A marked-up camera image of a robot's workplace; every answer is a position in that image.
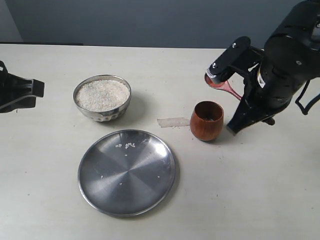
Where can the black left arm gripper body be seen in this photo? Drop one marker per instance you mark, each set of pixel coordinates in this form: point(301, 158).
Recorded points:
point(3, 79)

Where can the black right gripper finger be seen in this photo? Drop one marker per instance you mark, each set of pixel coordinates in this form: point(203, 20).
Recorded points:
point(250, 111)

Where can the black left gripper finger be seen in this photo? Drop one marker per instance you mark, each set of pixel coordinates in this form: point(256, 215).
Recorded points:
point(20, 94)

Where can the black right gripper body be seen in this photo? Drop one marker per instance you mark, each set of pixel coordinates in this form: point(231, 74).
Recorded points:
point(270, 86)

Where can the dark red wooden spoon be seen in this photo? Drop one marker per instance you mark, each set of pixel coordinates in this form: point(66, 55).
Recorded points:
point(222, 86)

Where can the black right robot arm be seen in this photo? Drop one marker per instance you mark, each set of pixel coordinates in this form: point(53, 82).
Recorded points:
point(299, 33)

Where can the brown wooden cup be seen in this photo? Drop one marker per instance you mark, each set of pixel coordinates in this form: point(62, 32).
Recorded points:
point(207, 120)

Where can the steel bowl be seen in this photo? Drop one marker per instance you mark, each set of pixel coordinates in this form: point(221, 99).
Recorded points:
point(104, 116)

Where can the clear tape strip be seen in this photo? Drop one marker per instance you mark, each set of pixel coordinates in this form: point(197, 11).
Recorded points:
point(173, 122)

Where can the round steel plate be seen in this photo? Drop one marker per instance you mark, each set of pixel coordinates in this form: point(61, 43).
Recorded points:
point(127, 173)

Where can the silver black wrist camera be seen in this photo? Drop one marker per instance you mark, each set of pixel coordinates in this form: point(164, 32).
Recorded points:
point(229, 62)

